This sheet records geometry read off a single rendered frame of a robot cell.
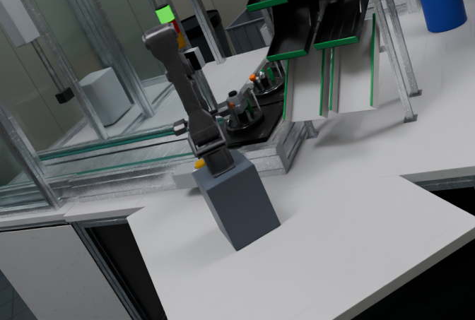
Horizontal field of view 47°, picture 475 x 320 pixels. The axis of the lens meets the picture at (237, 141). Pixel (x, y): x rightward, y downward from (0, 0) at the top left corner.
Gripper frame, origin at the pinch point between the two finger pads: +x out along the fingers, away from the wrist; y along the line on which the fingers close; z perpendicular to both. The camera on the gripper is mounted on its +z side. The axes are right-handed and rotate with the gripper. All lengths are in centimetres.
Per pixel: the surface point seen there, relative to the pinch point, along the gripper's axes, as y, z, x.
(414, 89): -67, 11, 18
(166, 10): -0.2, 33.8, -33.7
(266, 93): -21.2, 32.7, 7.5
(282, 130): -21.1, 3.0, 10.1
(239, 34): -21, 220, 27
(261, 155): -12.3, -4.2, 12.2
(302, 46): -35.6, -2.4, -14.3
